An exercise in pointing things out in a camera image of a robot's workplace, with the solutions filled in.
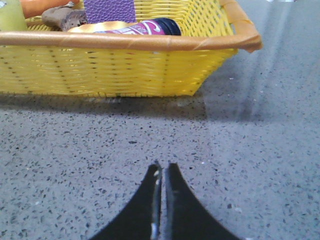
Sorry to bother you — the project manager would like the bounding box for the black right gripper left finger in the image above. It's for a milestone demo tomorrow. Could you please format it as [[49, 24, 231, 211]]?
[[92, 161, 162, 240]]

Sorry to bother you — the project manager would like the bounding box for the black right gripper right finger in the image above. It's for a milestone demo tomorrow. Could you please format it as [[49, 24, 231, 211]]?
[[165, 163, 239, 240]]

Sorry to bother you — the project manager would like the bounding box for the yellow woven basket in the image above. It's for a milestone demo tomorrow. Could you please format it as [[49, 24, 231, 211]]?
[[0, 0, 263, 97]]

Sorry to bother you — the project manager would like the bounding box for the pink labelled black-capped bottle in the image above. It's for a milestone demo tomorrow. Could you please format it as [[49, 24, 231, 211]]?
[[94, 17, 182, 36]]

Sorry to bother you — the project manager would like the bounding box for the purple foam block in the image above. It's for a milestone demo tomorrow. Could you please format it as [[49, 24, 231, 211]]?
[[83, 0, 136, 24]]

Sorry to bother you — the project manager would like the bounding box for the brown lumpy toy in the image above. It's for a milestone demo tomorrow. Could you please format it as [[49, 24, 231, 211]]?
[[41, 6, 87, 32]]

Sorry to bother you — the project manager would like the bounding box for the orange toy carrot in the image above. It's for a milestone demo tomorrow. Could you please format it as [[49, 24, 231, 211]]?
[[20, 0, 80, 19]]

